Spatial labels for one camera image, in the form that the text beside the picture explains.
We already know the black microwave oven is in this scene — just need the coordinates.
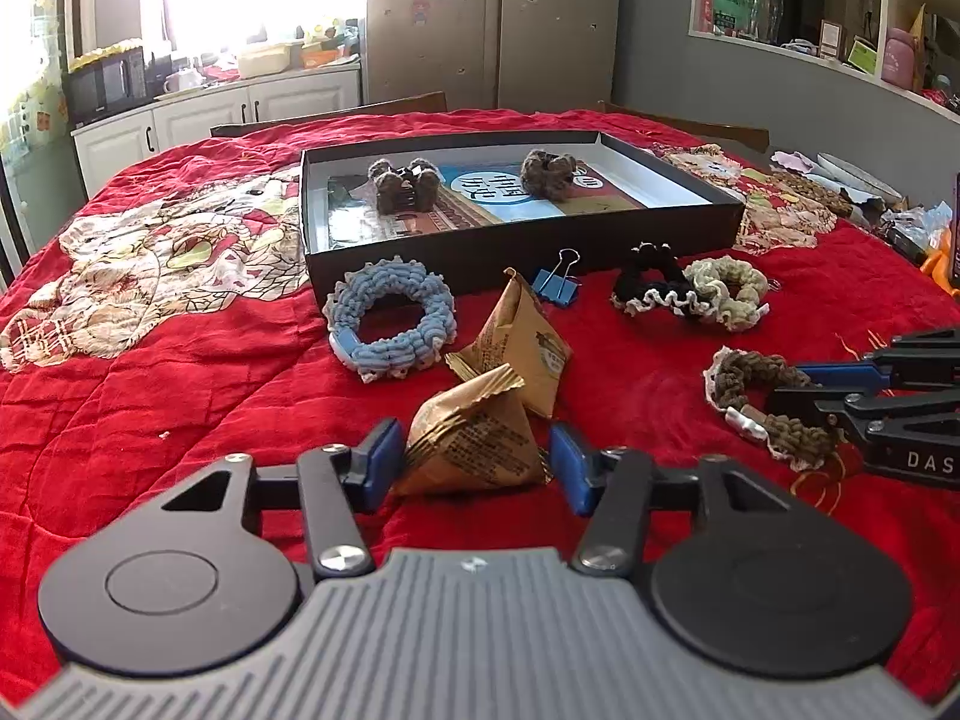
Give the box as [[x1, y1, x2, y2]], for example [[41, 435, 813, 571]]
[[63, 45, 148, 129]]

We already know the black crochet scrunchie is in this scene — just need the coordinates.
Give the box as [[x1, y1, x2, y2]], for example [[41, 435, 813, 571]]
[[610, 241, 715, 320]]

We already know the shallow black cardboard box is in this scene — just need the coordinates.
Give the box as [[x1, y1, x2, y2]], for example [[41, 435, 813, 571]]
[[300, 130, 746, 298]]

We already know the brown crochet scrunchie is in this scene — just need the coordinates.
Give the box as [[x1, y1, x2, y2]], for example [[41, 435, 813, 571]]
[[703, 346, 842, 473]]

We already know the clear drinking glasses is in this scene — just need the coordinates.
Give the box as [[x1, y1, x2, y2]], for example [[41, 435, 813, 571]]
[[748, 0, 786, 43]]

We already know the cream crochet scrunchie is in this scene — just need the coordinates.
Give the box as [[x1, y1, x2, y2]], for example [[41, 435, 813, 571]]
[[681, 257, 772, 333]]

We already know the white wall shelf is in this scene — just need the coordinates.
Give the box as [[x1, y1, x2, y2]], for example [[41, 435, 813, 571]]
[[688, 0, 960, 122]]

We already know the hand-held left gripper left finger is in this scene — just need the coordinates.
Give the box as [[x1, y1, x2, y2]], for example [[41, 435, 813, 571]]
[[160, 418, 407, 580]]

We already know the green sign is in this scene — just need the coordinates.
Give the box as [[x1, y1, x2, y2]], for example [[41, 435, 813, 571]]
[[710, 0, 759, 35]]

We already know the white plate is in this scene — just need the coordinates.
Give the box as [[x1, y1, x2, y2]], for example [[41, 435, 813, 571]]
[[815, 151, 905, 205]]

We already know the pink bottle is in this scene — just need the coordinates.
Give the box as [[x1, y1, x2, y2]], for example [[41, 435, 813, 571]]
[[880, 27, 921, 88]]

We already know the white kitchen cabinet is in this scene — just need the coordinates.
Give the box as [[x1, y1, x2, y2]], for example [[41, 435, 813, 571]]
[[71, 62, 365, 200]]

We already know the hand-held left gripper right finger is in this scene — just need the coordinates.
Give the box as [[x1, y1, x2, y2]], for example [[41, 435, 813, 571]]
[[549, 422, 794, 580]]

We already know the brown triangular snack packet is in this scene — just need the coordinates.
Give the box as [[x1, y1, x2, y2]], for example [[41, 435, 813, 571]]
[[445, 268, 573, 419], [390, 364, 553, 498]]

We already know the brown fuzzy scrunchie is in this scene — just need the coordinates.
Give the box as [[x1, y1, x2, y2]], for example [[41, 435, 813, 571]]
[[520, 148, 590, 200]]

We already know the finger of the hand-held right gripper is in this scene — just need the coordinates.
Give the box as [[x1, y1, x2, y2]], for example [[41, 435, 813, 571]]
[[793, 328, 960, 393], [765, 387, 960, 494]]

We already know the orange plastic item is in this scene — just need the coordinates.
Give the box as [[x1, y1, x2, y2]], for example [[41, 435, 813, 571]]
[[918, 228, 959, 287]]

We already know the dark wooden chair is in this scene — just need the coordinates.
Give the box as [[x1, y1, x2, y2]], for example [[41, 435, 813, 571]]
[[210, 91, 449, 139], [595, 100, 772, 156]]

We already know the brown fuzzy hair claw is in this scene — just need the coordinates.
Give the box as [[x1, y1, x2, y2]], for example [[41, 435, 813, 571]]
[[367, 157, 444, 215]]

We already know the blue binder clip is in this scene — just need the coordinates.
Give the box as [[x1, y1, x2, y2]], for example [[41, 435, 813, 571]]
[[531, 248, 583, 309]]

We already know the grey double-door refrigerator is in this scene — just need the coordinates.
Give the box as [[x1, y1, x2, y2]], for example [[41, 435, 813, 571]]
[[365, 0, 624, 114]]

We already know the cream plastic container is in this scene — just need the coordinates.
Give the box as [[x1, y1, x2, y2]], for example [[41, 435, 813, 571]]
[[237, 40, 293, 80]]

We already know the blue crochet scrunchie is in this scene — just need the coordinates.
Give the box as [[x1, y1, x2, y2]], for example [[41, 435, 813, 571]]
[[322, 258, 458, 383]]

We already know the red printed blanket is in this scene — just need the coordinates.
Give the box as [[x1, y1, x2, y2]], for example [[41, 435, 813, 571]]
[[0, 109, 960, 698]]

